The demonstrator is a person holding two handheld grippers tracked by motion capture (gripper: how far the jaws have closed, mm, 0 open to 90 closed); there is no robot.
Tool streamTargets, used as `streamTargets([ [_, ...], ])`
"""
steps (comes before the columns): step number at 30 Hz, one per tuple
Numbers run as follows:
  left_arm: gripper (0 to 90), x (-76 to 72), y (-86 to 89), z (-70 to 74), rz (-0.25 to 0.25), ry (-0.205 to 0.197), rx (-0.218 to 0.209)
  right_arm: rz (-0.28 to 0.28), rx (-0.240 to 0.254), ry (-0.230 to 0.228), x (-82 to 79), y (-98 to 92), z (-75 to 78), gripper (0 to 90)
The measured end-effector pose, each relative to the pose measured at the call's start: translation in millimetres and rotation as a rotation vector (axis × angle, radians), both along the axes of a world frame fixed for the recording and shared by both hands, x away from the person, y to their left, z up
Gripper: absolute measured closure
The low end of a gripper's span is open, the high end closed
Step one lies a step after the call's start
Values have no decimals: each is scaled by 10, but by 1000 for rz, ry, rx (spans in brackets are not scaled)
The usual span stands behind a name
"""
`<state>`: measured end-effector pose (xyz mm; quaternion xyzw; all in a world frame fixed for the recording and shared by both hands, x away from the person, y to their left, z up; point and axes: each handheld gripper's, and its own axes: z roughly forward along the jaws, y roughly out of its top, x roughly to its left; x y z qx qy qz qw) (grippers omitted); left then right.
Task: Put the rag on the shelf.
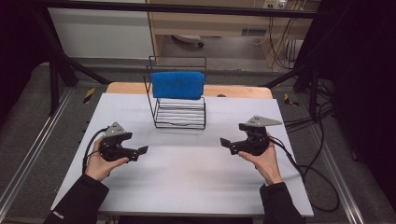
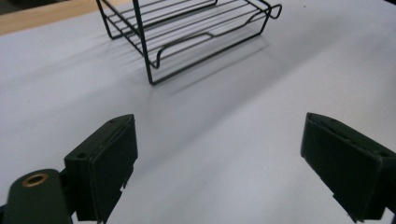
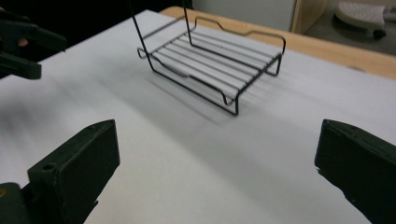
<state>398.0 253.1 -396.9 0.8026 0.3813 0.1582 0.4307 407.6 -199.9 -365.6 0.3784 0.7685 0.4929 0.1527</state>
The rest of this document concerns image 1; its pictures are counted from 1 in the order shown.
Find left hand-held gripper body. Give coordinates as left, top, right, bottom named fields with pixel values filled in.
left=98, top=121, right=140, bottom=162

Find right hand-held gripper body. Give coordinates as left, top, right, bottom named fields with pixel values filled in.
left=229, top=115, right=283, bottom=156

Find black wire rack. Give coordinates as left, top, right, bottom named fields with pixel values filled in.
left=143, top=55, right=208, bottom=131

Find person's left hand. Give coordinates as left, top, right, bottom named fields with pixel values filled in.
left=84, top=137, right=130, bottom=183

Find person's right hand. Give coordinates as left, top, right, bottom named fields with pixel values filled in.
left=238, top=133, right=285, bottom=187

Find chair base with wheel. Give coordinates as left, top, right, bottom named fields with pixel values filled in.
left=171, top=34, right=205, bottom=49

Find white cabinet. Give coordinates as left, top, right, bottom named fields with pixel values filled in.
left=47, top=7, right=155, bottom=61

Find light wooden desk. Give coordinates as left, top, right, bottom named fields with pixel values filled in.
left=146, top=0, right=322, bottom=69

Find black curtain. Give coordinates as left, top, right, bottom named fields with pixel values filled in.
left=0, top=0, right=49, bottom=123
left=306, top=0, right=396, bottom=204

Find white power strip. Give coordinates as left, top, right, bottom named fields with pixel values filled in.
left=262, top=0, right=288, bottom=10

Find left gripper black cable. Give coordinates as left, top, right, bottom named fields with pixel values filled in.
left=81, top=127, right=110, bottom=175

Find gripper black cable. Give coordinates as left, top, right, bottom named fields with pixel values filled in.
left=81, top=127, right=110, bottom=175
left=266, top=135, right=341, bottom=214

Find bundle of black floor cables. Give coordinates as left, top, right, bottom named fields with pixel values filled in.
left=284, top=77, right=336, bottom=133

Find aluminium rail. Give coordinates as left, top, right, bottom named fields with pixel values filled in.
left=0, top=88, right=75, bottom=217
left=311, top=124, right=366, bottom=224

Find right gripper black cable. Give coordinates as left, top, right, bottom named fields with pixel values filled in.
left=266, top=135, right=341, bottom=214

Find hanging cables under desk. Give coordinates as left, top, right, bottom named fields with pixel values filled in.
left=267, top=16, right=301, bottom=71

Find black metal frame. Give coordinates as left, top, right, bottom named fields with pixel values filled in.
left=33, top=0, right=322, bottom=123

